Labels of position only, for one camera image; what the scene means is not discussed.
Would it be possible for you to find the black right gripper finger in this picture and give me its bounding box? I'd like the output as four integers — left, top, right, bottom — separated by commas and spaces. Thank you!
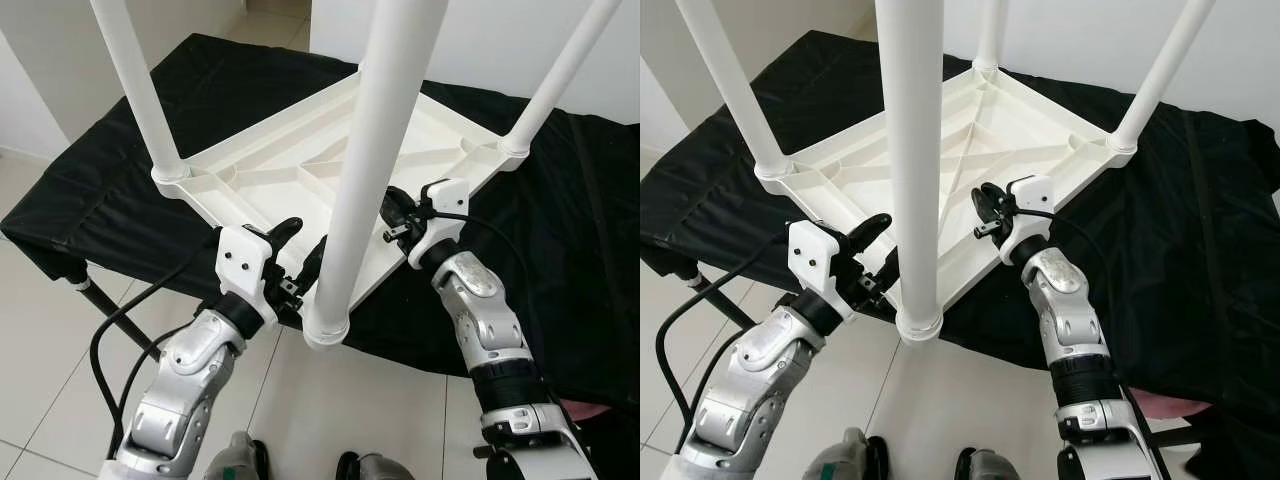
380, 185, 417, 223
970, 183, 1011, 219

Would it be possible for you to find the white plastic table top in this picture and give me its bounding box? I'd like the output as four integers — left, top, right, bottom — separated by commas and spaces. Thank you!
755, 65, 1136, 316
150, 68, 531, 321

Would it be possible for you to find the black table cloth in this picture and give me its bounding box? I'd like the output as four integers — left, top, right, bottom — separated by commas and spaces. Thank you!
640, 30, 1280, 471
0, 32, 640, 471

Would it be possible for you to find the grey right robot foot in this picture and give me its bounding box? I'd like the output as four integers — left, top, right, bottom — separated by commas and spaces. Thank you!
335, 450, 416, 480
955, 447, 1031, 480

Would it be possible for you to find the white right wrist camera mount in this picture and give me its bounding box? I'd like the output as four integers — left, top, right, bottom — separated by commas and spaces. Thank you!
1000, 175, 1056, 266
405, 178, 471, 271

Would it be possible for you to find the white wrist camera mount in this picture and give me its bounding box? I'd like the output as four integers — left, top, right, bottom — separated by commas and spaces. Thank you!
405, 178, 471, 271
1000, 175, 1056, 266
787, 220, 851, 323
215, 225, 276, 326

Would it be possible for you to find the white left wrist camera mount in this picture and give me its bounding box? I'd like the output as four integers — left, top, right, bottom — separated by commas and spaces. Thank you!
787, 220, 851, 323
215, 225, 276, 326

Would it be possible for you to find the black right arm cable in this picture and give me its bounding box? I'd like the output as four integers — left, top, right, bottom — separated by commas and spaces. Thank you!
1015, 207, 1131, 401
425, 208, 546, 401

